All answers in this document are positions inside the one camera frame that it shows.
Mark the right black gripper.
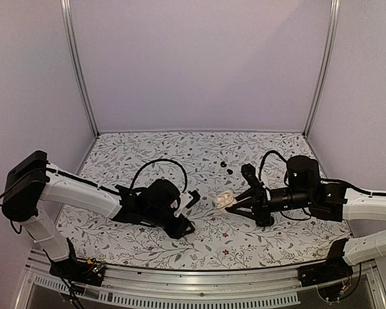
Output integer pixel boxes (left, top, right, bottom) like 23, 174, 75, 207
228, 185, 312, 225

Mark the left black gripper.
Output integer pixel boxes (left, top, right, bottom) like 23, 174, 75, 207
143, 209, 196, 241

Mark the white earbud charging case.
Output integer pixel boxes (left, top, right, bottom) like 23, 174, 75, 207
214, 190, 237, 214

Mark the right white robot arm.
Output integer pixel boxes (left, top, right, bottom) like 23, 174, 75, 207
225, 155, 386, 281

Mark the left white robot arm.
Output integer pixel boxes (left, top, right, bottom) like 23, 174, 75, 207
0, 151, 200, 279

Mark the floral patterned table mat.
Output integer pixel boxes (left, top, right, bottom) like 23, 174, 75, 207
57, 132, 351, 270

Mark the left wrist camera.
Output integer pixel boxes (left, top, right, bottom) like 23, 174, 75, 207
170, 190, 201, 217

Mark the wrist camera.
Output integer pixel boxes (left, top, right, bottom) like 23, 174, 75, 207
170, 190, 201, 217
241, 164, 264, 189

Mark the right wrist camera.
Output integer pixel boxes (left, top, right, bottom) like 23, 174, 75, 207
241, 164, 264, 189

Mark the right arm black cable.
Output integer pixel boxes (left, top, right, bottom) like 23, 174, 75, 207
259, 150, 292, 187

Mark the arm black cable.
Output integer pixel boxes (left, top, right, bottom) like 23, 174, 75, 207
259, 150, 292, 187
128, 158, 189, 200

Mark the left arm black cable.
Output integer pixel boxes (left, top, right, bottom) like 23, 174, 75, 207
128, 158, 189, 200

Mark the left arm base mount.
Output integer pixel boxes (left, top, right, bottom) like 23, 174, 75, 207
49, 238, 106, 286

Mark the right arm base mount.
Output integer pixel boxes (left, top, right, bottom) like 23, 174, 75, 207
297, 238, 362, 304

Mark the front aluminium rail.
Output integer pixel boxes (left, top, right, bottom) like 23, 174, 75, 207
14, 249, 386, 308

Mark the right aluminium frame post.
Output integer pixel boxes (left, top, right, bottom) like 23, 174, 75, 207
302, 0, 341, 139

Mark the aluminium frame post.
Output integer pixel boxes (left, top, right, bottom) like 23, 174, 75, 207
302, 0, 341, 139
60, 0, 100, 137

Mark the left aluminium frame post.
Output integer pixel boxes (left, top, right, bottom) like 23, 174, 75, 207
60, 0, 100, 137

